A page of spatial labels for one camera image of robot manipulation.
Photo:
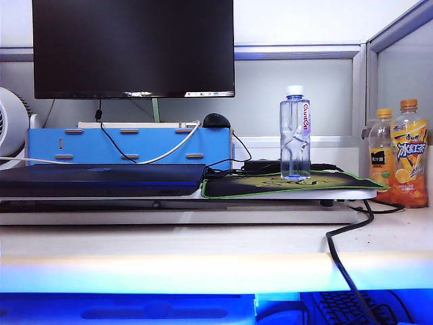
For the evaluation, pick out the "clear mineral water bottle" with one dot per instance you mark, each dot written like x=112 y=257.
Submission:
x=295 y=142

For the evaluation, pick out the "white laptop stand board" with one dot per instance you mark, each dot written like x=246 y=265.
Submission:
x=169 y=216

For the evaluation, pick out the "dark closed laptop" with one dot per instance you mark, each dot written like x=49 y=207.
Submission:
x=101 y=177

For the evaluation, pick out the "small orange juice bottle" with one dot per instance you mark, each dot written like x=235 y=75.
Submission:
x=380 y=159

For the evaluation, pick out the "large iced tea bottle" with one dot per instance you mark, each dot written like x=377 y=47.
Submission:
x=411 y=159

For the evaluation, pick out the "black green-edged mouse pad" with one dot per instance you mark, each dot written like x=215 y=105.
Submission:
x=236 y=186

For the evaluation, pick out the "black computer mouse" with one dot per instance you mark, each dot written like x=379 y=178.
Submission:
x=216 y=120

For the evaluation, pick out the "black power adapter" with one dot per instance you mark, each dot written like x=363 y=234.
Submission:
x=262 y=165

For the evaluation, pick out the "blue wooden monitor riser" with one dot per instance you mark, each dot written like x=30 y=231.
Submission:
x=84 y=145

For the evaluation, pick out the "black computer monitor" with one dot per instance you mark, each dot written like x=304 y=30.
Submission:
x=132 y=47

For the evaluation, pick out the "black keyboard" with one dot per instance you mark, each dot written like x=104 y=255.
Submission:
x=341 y=308

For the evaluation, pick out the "white desk fan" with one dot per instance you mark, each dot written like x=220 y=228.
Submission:
x=13 y=128

